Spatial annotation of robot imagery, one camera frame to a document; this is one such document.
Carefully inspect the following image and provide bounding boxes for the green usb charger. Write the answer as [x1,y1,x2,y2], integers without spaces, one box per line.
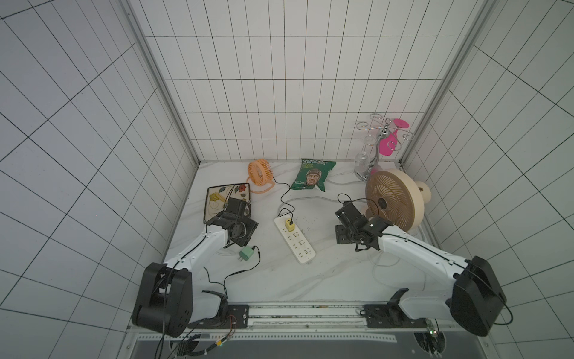
[239,246,254,261]

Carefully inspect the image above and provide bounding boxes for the beige desk fan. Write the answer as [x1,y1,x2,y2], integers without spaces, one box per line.
[366,169,432,232]

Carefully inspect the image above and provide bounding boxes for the white power strip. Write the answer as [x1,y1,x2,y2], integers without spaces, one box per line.
[274,215,316,264]

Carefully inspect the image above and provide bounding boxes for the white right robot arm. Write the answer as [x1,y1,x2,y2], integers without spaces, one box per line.
[336,201,507,337]

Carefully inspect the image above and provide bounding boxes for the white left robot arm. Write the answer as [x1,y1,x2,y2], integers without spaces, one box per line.
[132,197,258,337]

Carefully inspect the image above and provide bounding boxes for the small white desk fan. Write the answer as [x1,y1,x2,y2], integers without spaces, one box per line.
[216,242,243,257]

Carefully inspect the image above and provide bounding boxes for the small orange desk fan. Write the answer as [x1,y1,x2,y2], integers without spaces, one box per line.
[247,159,275,194]

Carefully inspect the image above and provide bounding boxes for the green snack bag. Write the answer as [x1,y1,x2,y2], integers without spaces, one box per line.
[290,159,336,192]

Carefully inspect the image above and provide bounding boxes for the pink wine glass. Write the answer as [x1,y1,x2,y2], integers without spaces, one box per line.
[378,118,410,156]

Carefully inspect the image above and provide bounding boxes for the clear glass holder stand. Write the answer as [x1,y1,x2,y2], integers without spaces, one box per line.
[354,113,414,182]

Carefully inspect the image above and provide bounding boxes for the white beige fan cable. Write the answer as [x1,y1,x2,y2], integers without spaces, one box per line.
[371,250,427,288]

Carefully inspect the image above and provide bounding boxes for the black white fan cable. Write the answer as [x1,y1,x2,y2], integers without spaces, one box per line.
[201,245,262,297]

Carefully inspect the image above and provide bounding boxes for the black orange fan cable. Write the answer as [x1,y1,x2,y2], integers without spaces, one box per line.
[268,174,297,221]

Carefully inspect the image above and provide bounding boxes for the aluminium rail base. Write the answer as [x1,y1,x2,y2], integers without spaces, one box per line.
[181,302,475,343]

